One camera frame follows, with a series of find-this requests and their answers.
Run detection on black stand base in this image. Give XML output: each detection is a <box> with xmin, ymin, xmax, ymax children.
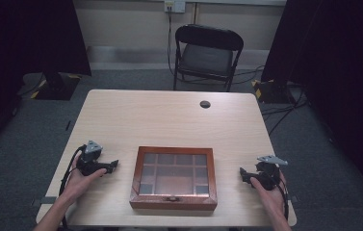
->
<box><xmin>30</xmin><ymin>71</ymin><xmax>83</xmax><ymax>101</ymax></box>
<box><xmin>251</xmin><ymin>78</ymin><xmax>297</xmax><ymax>105</ymax></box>

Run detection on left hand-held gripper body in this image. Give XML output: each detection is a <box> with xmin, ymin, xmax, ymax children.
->
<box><xmin>75</xmin><ymin>140</ymin><xmax>109</xmax><ymax>177</ymax></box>

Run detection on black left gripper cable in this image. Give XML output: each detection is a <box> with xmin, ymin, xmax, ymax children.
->
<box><xmin>58</xmin><ymin>144</ymin><xmax>88</xmax><ymax>229</ymax></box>

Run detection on black floor cables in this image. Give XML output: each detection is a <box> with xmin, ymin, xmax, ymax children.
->
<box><xmin>260</xmin><ymin>90</ymin><xmax>309</xmax><ymax>137</ymax></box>

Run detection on black wall socket cable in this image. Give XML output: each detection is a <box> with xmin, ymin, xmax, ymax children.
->
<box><xmin>167</xmin><ymin>9</ymin><xmax>176</xmax><ymax>77</ymax></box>

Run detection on black folding chair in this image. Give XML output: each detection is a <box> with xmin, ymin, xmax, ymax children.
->
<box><xmin>172</xmin><ymin>23</ymin><xmax>245</xmax><ymax>93</ymax></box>

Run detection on person's left hand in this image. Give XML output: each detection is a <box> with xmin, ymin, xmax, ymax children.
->
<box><xmin>60</xmin><ymin>153</ymin><xmax>108</xmax><ymax>206</ymax></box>

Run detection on grey table bracket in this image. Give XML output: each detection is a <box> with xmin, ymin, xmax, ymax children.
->
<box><xmin>30</xmin><ymin>195</ymin><xmax>58</xmax><ymax>207</ymax></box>

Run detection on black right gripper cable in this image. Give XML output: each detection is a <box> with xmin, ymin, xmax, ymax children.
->
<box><xmin>274</xmin><ymin>177</ymin><xmax>290</xmax><ymax>221</ymax></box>

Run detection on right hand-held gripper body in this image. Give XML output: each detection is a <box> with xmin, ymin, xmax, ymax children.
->
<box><xmin>254</xmin><ymin>155</ymin><xmax>289</xmax><ymax>192</ymax></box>

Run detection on wooden box with glass lid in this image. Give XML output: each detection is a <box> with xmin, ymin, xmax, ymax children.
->
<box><xmin>129</xmin><ymin>145</ymin><xmax>219</xmax><ymax>212</ymax></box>

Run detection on person's right hand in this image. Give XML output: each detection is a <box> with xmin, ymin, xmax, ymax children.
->
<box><xmin>249</xmin><ymin>170</ymin><xmax>288</xmax><ymax>219</ymax></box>

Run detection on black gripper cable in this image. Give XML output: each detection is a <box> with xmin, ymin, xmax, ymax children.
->
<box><xmin>274</xmin><ymin>177</ymin><xmax>290</xmax><ymax>221</ymax></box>
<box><xmin>58</xmin><ymin>144</ymin><xmax>88</xmax><ymax>229</ymax></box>

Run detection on dark curtain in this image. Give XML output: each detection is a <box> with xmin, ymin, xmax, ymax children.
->
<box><xmin>0</xmin><ymin>0</ymin><xmax>92</xmax><ymax>162</ymax></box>
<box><xmin>260</xmin><ymin>0</ymin><xmax>363</xmax><ymax>208</ymax></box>

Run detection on white wall socket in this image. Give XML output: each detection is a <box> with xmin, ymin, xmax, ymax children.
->
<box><xmin>164</xmin><ymin>0</ymin><xmax>187</xmax><ymax>14</ymax></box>

